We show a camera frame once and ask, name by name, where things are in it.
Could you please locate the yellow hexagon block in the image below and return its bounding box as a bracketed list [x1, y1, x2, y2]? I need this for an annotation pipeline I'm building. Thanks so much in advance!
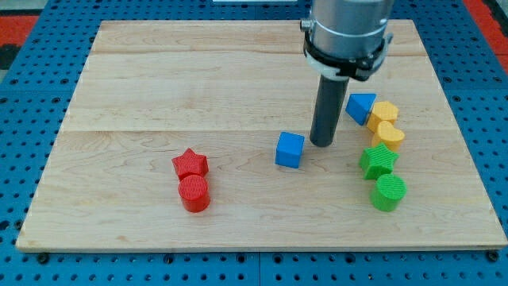
[367, 101, 399, 133]

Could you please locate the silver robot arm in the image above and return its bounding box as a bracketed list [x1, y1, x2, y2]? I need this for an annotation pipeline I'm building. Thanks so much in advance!
[300, 0, 394, 81]

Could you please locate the blue cube block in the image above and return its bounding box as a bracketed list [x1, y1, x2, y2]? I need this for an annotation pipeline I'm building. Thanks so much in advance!
[275, 132, 305, 168]

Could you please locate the red star block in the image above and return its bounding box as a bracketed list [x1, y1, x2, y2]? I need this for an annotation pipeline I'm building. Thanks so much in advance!
[171, 149, 209, 180]

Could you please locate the wooden board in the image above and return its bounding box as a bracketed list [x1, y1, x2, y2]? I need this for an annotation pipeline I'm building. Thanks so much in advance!
[16, 20, 507, 253]

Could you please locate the red cylinder block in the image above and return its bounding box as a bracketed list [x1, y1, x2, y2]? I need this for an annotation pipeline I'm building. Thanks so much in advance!
[178, 175, 210, 213]

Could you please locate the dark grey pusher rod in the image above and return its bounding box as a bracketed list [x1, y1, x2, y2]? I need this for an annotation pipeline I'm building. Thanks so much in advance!
[310, 75, 349, 147]

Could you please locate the blue triangle block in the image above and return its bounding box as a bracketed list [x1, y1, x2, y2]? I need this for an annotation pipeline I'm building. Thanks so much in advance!
[345, 93, 376, 126]

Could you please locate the green star block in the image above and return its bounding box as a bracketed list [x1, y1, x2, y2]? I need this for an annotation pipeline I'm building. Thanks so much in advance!
[359, 143, 399, 180]

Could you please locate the yellow heart block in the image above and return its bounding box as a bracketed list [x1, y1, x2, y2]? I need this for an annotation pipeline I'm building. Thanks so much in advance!
[371, 121, 406, 152]

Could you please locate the green cylinder block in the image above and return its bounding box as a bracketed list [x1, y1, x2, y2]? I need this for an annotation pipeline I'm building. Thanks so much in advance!
[370, 174, 407, 212]

